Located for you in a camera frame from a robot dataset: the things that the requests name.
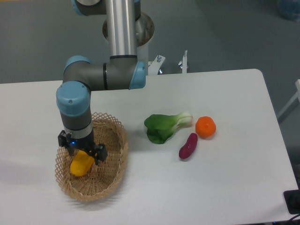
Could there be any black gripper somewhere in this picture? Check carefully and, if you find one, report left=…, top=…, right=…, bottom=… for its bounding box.
left=58, top=130, right=107, bottom=165

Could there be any yellow toy mango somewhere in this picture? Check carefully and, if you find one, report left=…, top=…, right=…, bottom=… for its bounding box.
left=70, top=150, right=95, bottom=177

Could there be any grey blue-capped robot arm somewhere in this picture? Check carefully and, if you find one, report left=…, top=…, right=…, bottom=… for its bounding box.
left=56, top=0, right=147, bottom=163

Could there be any oval wicker basket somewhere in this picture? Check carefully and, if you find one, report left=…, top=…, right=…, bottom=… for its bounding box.
left=55, top=112, right=128, bottom=202

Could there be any green toy bok choy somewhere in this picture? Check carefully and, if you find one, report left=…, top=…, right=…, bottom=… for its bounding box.
left=144, top=111, right=193, bottom=144

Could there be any purple toy sweet potato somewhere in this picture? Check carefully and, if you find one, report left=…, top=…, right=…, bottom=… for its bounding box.
left=179, top=133, right=198, bottom=159

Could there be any orange toy tangerine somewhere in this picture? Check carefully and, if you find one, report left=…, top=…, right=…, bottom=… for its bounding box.
left=195, top=116, right=217, bottom=138

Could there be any black device at table edge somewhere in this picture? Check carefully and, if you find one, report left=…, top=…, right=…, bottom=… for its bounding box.
left=283, top=189, right=300, bottom=215

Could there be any blue object top right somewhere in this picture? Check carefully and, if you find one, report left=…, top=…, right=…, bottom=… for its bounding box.
left=277, top=0, right=300, bottom=22

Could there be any white furniture frame right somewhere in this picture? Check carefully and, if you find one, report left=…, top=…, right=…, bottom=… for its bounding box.
left=277, top=79, right=300, bottom=124

